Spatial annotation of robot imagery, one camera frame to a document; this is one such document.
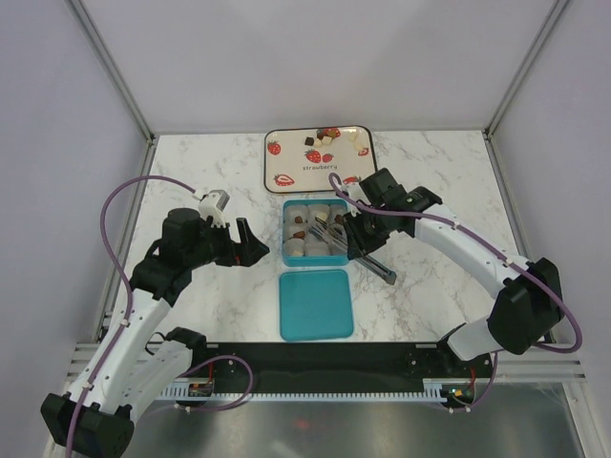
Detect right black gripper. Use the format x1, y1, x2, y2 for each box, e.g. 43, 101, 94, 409
340, 205, 390, 260

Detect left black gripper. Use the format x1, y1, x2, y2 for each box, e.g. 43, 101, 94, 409
185, 218, 268, 269

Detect metal tongs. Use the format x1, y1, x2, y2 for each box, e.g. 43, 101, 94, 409
308, 217, 397, 286

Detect teal tin lid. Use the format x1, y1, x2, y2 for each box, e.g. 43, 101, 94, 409
279, 269, 354, 342

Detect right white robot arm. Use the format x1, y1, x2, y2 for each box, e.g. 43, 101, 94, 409
339, 183, 567, 377

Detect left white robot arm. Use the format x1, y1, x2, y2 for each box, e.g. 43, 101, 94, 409
41, 208, 269, 457

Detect teal tin box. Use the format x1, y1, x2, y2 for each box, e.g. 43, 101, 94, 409
281, 198, 348, 268

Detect strawberry print tray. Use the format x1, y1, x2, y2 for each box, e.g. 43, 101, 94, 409
263, 125, 377, 195

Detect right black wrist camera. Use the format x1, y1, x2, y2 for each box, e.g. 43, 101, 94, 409
360, 168, 407, 207

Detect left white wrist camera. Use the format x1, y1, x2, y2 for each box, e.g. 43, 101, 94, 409
192, 190, 230, 228

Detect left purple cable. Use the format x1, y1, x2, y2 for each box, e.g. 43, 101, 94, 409
66, 177, 254, 452

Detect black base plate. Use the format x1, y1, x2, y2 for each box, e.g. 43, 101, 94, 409
188, 343, 492, 393

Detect white slotted cable duct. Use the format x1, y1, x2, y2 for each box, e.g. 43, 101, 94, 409
157, 380, 447, 404

